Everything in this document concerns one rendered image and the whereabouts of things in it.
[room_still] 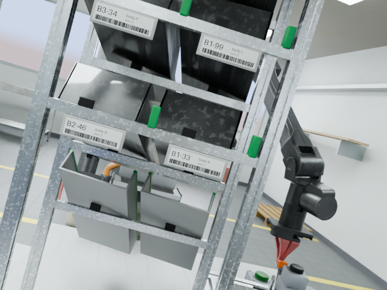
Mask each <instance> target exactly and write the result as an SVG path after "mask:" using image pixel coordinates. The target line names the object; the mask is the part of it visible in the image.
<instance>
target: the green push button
mask: <svg viewBox="0 0 387 290"><path fill-rule="evenodd" d="M255 277H256V278H258V279H259V280H261V281H268V280H269V276H268V274H266V273H264V272H262V271H256V272H255Z"/></svg>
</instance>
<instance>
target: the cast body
mask: <svg viewBox="0 0 387 290"><path fill-rule="evenodd" d="M308 281H309V279H308V277H307V275H306V274H305V273H304V268H303V267H301V266H300V265H297V264H290V266H287V265H284V267H283V270H282V273H281V275H278V278H277V281H276V284H275V288H276V290H306V287H307V284H308Z"/></svg>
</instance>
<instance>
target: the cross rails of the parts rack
mask: <svg viewBox="0 0 387 290"><path fill-rule="evenodd" d="M101 1H104V2H108V3H111V4H113V5H116V6H120V7H123V8H126V9H130V10H133V11H135V12H138V13H142V14H145V15H148V16H151V17H155V18H157V19H158V20H159V21H162V22H166V23H169V24H172V25H175V26H179V27H181V28H184V29H188V30H191V31H194V32H197V33H201V34H202V33H205V34H208V35H211V36H215V37H218V38H220V39H224V40H227V41H231V42H233V43H236V44H240V45H243V46H246V47H249V48H253V49H256V50H258V51H261V52H262V53H263V54H266V55H269V56H273V57H276V58H279V59H282V60H286V61H289V60H290V58H291V55H292V53H293V49H285V48H283V46H281V45H277V44H274V43H271V42H269V41H265V40H262V39H258V38H256V37H253V36H249V35H246V34H243V33H240V32H236V31H234V30H231V29H228V28H224V27H221V26H218V25H215V24H212V23H209V22H205V21H202V20H199V19H197V18H193V17H190V16H187V17H185V16H181V15H180V13H177V12H174V11H171V10H168V9H165V8H162V7H159V6H156V5H152V4H150V3H146V2H143V1H140V0H101ZM92 65H93V66H96V67H99V68H103V69H106V70H109V71H113V72H116V73H119V74H123V75H126V76H129V77H132V78H136V79H140V80H142V81H146V82H149V83H153V84H155V85H159V86H162V87H166V88H168V89H172V90H175V91H179V92H182V93H185V94H189V95H192V96H195V97H199V98H202V99H205V100H209V101H212V102H216V103H218V104H222V105H225V106H229V107H231V108H235V109H239V110H242V111H244V112H249V109H250V107H251V105H250V104H247V103H244V102H241V101H237V100H234V99H231V98H227V97H224V96H220V95H217V94H214V93H210V92H208V91H204V90H201V89H197V88H195V87H191V86H188V85H184V84H182V83H178V82H175V81H171V80H168V79H165V78H161V77H158V76H155V75H151V74H148V73H146V72H142V71H139V70H135V69H133V68H129V67H126V66H122V65H119V64H116V63H112V62H109V61H106V60H102V59H99V58H95V57H93V60H92ZM47 108H50V109H54V110H58V111H61V112H64V113H68V114H71V115H75V116H78V117H81V118H85V119H88V120H92V121H96V122H98V123H102V124H106V125H110V126H112V127H116V128H120V129H123V130H126V131H130V132H133V133H137V134H140V135H143V136H147V137H150V138H153V139H157V140H161V141H164V142H167V143H171V144H175V145H178V146H182V147H185V148H188V149H192V150H195V151H199V152H202V153H205V154H209V155H213V156H215V157H219V158H223V159H227V160H229V161H233V162H237V163H240V164H243V165H247V166H250V167H254V168H256V165H257V162H258V159H259V158H258V157H256V158H251V157H249V156H248V154H244V153H242V152H238V151H234V150H231V149H228V148H224V147H221V146H217V145H214V144H211V143H207V142H204V141H201V140H197V139H192V138H188V137H185V136H181V135H180V134H177V133H174V132H170V131H166V130H163V129H160V128H155V129H152V128H149V127H147V125H146V124H142V123H139V122H136V121H132V120H129V119H125V118H122V117H119V116H115V115H111V114H109V113H105V112H101V111H99V110H95V109H89V108H86V107H83V106H79V105H77V104H74V103H71V102H67V101H64V100H60V99H57V98H54V97H49V100H48V105H47ZM69 148H72V149H75V150H78V151H82V152H86V153H88V154H93V155H96V156H99V157H103V158H107V159H110V160H113V161H117V162H121V163H125V164H128V165H131V166H135V167H139V168H141V169H145V170H149V171H153V172H156V173H160V174H163V175H167V176H170V177H174V178H178V179H180V180H184V181H188V182H192V183H194V184H198V185H202V186H206V187H209V188H213V189H216V190H220V191H223V192H224V190H225V186H226V184H225V183H224V182H220V181H216V180H212V179H210V178H206V177H202V176H199V175H196V174H194V175H192V174H188V173H185V172H183V171H181V170H177V169H174V168H171V167H167V166H164V165H160V164H157V163H153V162H149V161H146V160H143V159H139V158H136V157H132V156H129V155H125V154H121V153H115V152H112V151H108V150H107V149H104V148H101V147H97V146H93V145H91V144H87V143H83V142H79V141H76V140H71V143H70V147H69Z"/></svg>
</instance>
